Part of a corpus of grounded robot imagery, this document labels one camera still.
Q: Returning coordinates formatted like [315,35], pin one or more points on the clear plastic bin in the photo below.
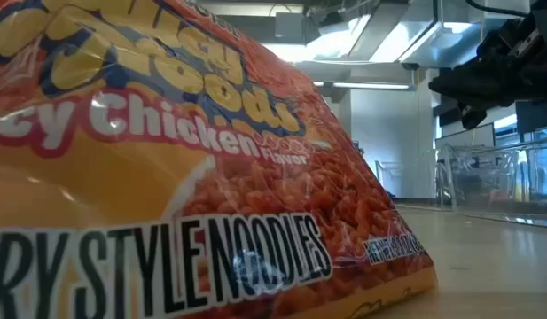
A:
[406,177]
[490,186]

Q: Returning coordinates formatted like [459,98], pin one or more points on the bright ceiling light panel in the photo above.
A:
[286,52]

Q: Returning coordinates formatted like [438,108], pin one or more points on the silver ventilation duct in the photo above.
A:
[388,31]

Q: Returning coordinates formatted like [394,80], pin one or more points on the black wall screen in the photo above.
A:
[536,117]

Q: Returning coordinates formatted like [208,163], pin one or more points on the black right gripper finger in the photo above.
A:
[472,84]

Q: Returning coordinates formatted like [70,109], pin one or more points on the ceiling light tube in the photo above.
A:
[370,85]

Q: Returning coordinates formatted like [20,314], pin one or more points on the grey ceiling box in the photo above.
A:
[291,25]

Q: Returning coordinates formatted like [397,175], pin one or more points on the grey framed wall panel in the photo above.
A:
[472,139]

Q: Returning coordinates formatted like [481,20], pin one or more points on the orange spicy chicken noodle pack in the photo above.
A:
[144,186]

